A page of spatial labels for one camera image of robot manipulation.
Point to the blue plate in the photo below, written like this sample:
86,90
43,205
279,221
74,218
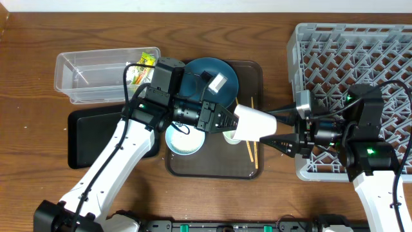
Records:
192,84

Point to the wooden chopstick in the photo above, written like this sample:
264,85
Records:
254,142
247,142

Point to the yellow snack wrapper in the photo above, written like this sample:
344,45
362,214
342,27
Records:
147,59

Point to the white cup green inside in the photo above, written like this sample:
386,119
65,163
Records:
229,137

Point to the left wooden chopstick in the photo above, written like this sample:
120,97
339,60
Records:
247,142

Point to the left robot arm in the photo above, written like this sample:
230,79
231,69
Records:
150,111

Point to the light blue rice bowl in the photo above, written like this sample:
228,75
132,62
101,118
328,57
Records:
184,139

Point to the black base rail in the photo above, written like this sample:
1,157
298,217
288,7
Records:
287,223

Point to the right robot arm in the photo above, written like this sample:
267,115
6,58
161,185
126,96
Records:
371,162

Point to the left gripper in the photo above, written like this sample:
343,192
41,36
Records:
201,111

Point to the white tissue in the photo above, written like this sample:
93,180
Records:
137,74

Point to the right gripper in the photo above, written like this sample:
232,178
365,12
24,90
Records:
306,135

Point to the clear plastic bin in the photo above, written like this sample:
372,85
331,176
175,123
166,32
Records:
95,76

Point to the right wooden chopstick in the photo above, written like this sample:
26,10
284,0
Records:
254,142

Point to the white cup pink inside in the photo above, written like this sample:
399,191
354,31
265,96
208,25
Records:
253,124

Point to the grey dishwasher rack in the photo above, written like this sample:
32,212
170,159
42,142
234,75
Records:
327,58

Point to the brown serving tray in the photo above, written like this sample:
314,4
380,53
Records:
217,158

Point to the black tray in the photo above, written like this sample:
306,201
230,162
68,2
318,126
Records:
89,131

